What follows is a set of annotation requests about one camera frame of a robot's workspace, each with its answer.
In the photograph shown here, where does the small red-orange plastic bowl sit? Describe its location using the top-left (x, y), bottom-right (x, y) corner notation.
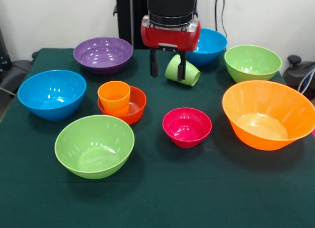
top-left (97, 85), bottom-right (147, 126)

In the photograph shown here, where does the green plastic cup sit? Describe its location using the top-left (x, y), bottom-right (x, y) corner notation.
top-left (165, 54), bottom-right (201, 87)

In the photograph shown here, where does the large orange plastic bowl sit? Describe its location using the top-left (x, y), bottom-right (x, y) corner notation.
top-left (222, 80), bottom-right (315, 151)

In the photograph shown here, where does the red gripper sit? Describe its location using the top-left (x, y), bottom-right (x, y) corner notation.
top-left (140, 15), bottom-right (201, 81)

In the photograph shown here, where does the dark green tablecloth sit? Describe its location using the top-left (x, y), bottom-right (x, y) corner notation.
top-left (0, 47), bottom-right (315, 228)

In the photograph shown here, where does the orange plastic cup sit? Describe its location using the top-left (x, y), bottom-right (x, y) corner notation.
top-left (97, 80), bottom-right (131, 116)

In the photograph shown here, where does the green plastic bowl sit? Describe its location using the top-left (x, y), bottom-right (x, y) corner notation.
top-left (54, 115), bottom-right (135, 180)
top-left (223, 44), bottom-right (283, 83)

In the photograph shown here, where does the purple plastic bowl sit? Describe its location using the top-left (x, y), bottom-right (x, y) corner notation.
top-left (73, 36), bottom-right (134, 75)

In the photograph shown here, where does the small pink plastic bowl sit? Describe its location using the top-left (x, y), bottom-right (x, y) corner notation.
top-left (162, 107), bottom-right (213, 149)

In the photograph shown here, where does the blue plastic bowl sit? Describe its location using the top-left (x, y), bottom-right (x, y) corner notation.
top-left (17, 69), bottom-right (87, 122)
top-left (186, 28), bottom-right (228, 67)

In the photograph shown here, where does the grey pedestal leg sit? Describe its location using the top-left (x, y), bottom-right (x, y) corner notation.
top-left (0, 59), bottom-right (32, 96)
top-left (283, 55), bottom-right (315, 99)

